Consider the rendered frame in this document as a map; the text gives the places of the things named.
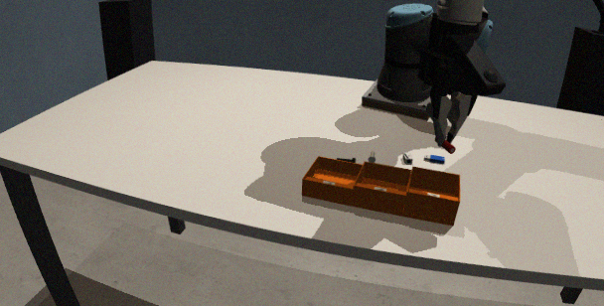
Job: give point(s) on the orange rack of three bins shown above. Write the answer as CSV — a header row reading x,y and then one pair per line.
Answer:
x,y
376,189

